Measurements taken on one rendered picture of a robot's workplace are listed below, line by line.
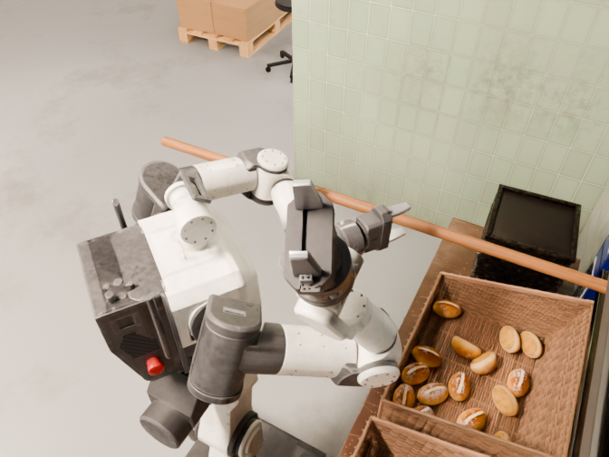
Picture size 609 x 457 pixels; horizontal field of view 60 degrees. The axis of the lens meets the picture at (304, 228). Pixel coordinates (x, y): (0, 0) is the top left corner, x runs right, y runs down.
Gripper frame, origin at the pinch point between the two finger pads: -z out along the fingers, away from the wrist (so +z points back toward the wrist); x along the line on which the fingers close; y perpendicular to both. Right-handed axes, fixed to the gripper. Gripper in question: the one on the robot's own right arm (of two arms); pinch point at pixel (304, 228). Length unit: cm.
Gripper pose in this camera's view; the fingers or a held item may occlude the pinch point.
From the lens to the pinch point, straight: 57.9
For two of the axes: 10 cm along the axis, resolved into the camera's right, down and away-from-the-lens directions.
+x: 0.4, -9.2, 3.8
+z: 1.5, 3.9, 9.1
